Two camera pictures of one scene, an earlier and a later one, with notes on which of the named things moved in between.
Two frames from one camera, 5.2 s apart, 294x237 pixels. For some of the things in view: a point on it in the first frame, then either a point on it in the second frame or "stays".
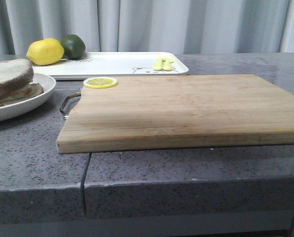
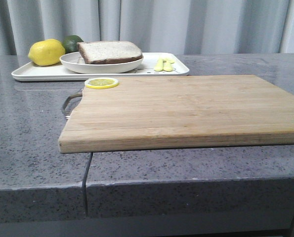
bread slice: x=8 y=76 to x=95 y=52
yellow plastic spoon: x=158 y=65 stays
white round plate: x=3 y=112 to x=74 y=62
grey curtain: x=175 y=26 stays
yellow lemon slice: x=100 y=82 stays
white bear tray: x=117 y=64 stays
